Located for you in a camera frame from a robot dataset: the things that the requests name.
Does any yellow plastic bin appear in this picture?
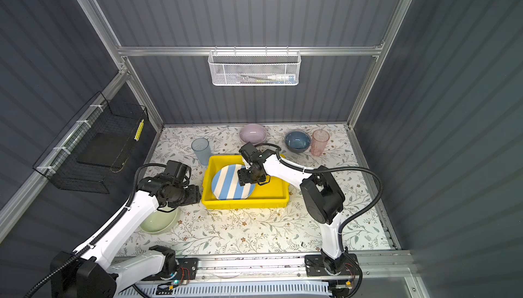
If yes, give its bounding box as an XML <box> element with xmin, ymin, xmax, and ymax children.
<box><xmin>202</xmin><ymin>155</ymin><xmax>290</xmax><ymax>209</ymax></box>

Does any light green bowl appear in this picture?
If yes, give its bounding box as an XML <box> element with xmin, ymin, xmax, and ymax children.
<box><xmin>140</xmin><ymin>208</ymin><xmax>180</xmax><ymax>235</ymax></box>

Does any purple bowl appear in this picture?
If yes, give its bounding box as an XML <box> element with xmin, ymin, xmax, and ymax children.
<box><xmin>239</xmin><ymin>124</ymin><xmax>267</xmax><ymax>144</ymax></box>

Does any dark blue bowl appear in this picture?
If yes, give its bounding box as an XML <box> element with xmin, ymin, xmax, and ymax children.
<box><xmin>285</xmin><ymin>130</ymin><xmax>311</xmax><ymax>154</ymax></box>

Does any pink plastic cup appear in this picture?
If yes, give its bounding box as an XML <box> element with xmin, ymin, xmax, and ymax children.
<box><xmin>311</xmin><ymin>129</ymin><xmax>330</xmax><ymax>156</ymax></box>

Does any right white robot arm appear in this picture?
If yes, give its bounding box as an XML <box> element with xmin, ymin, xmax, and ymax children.
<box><xmin>237</xmin><ymin>144</ymin><xmax>345</xmax><ymax>261</ymax></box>

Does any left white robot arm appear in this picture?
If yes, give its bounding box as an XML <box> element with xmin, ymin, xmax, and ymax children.
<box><xmin>50</xmin><ymin>160</ymin><xmax>201</xmax><ymax>297</ymax></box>

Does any floral table mat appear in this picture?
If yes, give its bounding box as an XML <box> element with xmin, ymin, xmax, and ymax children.
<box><xmin>118</xmin><ymin>124</ymin><xmax>393</xmax><ymax>257</ymax></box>

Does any blue plastic cup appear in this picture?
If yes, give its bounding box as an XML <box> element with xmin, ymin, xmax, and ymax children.
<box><xmin>191</xmin><ymin>137</ymin><xmax>212</xmax><ymax>166</ymax></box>

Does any yellow tag on basket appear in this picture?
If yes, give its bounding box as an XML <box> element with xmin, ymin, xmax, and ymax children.
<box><xmin>133</xmin><ymin>119</ymin><xmax>144</xmax><ymax>141</ymax></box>

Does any white marker in basket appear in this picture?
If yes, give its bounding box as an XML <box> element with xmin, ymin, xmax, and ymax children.
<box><xmin>267</xmin><ymin>74</ymin><xmax>296</xmax><ymax>84</ymax></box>

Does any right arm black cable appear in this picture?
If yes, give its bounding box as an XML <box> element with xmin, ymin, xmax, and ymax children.
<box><xmin>254</xmin><ymin>142</ymin><xmax>384</xmax><ymax>298</ymax></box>

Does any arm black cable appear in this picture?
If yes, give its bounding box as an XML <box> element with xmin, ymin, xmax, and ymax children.
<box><xmin>24</xmin><ymin>162</ymin><xmax>168</xmax><ymax>298</ymax></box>
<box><xmin>254</xmin><ymin>142</ymin><xmax>384</xmax><ymax>298</ymax></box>

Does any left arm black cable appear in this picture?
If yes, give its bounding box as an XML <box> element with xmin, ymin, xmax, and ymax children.
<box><xmin>24</xmin><ymin>162</ymin><xmax>168</xmax><ymax>298</ymax></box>

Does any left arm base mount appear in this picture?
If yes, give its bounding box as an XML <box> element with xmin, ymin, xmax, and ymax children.
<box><xmin>142</xmin><ymin>258</ymin><xmax>200</xmax><ymax>281</ymax></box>

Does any black wire basket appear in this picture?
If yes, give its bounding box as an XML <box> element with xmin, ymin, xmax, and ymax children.
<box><xmin>33</xmin><ymin>94</ymin><xmax>148</xmax><ymax>194</ymax></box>

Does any white wire mesh basket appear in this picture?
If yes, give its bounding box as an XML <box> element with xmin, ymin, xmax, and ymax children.
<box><xmin>208</xmin><ymin>48</ymin><xmax>302</xmax><ymax>86</ymax></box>

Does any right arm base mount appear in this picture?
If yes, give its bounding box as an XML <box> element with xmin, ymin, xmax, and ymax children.
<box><xmin>304</xmin><ymin>253</ymin><xmax>362</xmax><ymax>277</ymax></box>

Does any aluminium front rail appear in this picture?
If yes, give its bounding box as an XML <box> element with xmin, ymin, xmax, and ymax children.
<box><xmin>177</xmin><ymin>250</ymin><xmax>417</xmax><ymax>283</ymax></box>

